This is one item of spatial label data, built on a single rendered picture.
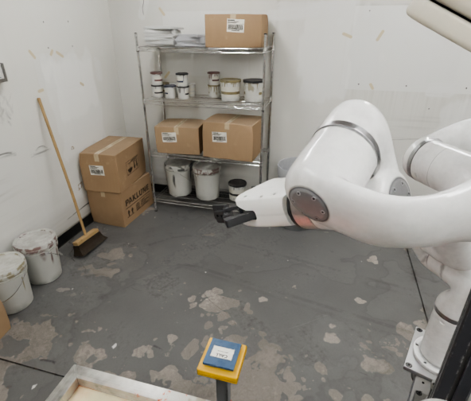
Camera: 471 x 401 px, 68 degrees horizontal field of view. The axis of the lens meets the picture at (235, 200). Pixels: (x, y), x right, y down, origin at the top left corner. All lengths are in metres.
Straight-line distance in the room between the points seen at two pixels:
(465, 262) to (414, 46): 3.01
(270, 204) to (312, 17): 3.23
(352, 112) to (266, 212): 0.18
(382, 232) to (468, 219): 0.07
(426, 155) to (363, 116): 0.36
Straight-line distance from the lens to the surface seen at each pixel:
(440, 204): 0.33
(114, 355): 2.58
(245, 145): 3.40
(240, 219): 0.51
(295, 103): 3.72
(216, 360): 1.19
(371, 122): 0.39
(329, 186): 0.33
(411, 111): 3.78
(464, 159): 0.70
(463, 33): 0.49
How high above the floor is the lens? 1.90
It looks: 27 degrees down
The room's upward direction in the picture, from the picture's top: straight up
